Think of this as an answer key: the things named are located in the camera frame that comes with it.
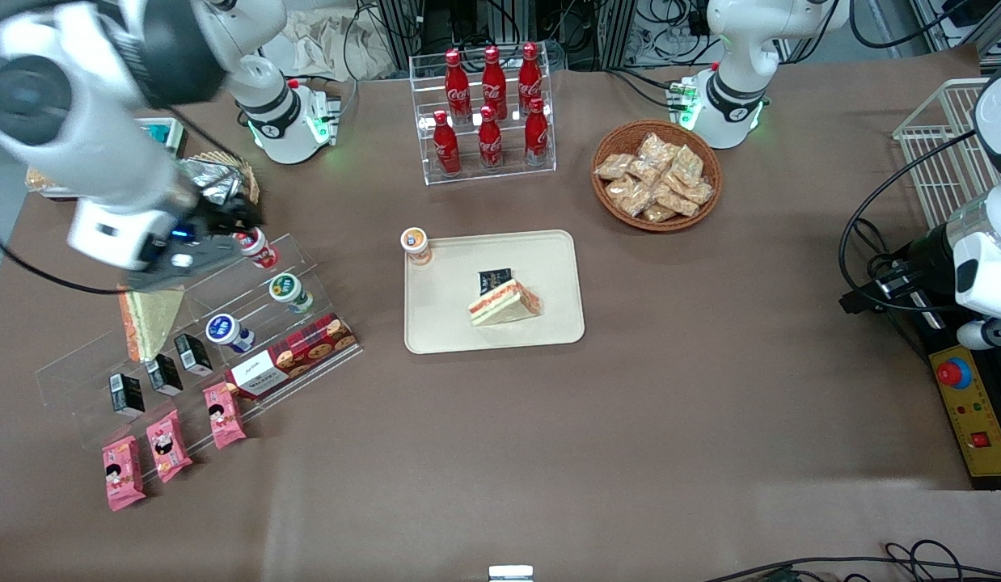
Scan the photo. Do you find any white rectangular plastic bin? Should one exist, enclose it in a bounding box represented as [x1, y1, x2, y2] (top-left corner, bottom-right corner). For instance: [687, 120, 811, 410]
[25, 118, 186, 200]

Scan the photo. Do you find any yellow emergency stop box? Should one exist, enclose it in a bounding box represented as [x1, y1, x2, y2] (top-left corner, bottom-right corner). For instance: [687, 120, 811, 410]
[927, 344, 1001, 491]

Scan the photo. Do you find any green lid cup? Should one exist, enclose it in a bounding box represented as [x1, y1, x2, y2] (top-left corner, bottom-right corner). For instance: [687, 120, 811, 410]
[268, 272, 314, 314]

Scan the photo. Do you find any oval wicker basket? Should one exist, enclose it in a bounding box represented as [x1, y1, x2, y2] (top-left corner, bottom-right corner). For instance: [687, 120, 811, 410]
[185, 150, 260, 208]

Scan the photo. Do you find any black cable bundle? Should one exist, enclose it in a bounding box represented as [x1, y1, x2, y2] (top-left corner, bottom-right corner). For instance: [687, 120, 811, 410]
[703, 540, 1001, 582]

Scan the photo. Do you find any aluminium foil container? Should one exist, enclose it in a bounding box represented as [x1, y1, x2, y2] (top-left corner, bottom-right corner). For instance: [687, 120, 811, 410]
[177, 158, 244, 208]

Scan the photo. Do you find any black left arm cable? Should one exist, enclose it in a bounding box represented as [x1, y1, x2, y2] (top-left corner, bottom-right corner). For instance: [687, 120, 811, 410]
[838, 129, 980, 313]

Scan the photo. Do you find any round wicker basket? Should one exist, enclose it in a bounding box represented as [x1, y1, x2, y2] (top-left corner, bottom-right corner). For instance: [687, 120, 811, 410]
[591, 120, 723, 233]

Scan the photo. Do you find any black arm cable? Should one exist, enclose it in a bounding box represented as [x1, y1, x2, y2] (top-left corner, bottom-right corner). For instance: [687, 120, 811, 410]
[838, 129, 980, 313]
[0, 202, 123, 297]

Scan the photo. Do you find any clear acrylic bottle rack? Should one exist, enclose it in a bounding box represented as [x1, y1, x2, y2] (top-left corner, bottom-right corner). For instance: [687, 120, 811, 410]
[409, 42, 557, 187]

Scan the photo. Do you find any red tartan cookie box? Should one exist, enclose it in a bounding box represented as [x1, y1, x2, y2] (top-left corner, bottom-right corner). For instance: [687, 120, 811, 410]
[226, 313, 359, 399]

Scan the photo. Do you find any red cola bottle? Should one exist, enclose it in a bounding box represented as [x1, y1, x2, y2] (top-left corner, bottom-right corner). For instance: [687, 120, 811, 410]
[433, 110, 462, 176]
[481, 46, 509, 122]
[444, 48, 472, 124]
[523, 99, 551, 167]
[477, 105, 505, 171]
[517, 42, 544, 116]

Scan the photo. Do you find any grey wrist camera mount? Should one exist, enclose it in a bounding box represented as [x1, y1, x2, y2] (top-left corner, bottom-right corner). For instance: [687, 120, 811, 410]
[127, 241, 244, 293]

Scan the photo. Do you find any triangle sandwich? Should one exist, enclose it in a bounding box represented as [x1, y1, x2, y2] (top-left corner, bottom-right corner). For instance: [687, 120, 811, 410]
[118, 286, 186, 363]
[467, 277, 544, 328]

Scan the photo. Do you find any small black carton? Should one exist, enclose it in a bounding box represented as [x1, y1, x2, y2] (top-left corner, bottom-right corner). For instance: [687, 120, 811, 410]
[175, 333, 214, 377]
[146, 353, 184, 397]
[110, 373, 146, 418]

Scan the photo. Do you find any orange lid cup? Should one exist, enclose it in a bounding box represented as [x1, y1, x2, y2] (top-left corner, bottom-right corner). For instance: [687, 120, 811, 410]
[400, 227, 433, 267]

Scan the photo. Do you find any beige plastic tray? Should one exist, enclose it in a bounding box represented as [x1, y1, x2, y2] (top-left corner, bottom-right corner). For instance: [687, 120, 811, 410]
[403, 230, 586, 355]

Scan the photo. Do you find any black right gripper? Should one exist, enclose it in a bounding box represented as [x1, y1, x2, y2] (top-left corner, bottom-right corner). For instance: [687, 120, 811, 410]
[163, 197, 264, 268]

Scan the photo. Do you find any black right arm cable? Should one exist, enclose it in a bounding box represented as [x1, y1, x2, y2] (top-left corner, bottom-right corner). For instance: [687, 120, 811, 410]
[0, 202, 123, 297]

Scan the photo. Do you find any pink snack packet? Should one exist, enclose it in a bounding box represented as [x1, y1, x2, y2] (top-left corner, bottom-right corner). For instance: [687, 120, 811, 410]
[102, 435, 146, 512]
[146, 409, 193, 483]
[203, 382, 248, 449]

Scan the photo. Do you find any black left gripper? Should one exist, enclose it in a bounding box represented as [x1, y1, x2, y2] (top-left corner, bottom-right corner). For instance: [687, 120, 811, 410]
[838, 222, 959, 315]

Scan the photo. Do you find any white wire basket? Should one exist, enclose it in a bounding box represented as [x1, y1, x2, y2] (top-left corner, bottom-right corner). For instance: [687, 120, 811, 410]
[893, 78, 1001, 232]

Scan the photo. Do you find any blue lid cup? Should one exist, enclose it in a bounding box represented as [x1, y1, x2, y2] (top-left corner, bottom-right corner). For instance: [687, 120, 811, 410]
[205, 313, 256, 354]

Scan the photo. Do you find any clear acrylic stepped stand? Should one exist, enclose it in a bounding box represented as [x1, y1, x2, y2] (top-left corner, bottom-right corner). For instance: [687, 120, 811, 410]
[36, 233, 364, 486]

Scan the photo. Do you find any red lid cup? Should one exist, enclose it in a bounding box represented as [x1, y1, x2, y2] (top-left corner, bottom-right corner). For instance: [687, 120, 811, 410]
[237, 228, 279, 269]

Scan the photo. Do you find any crumpled beige paper bag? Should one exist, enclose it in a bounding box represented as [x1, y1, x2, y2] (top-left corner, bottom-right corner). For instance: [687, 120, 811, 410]
[286, 8, 398, 81]

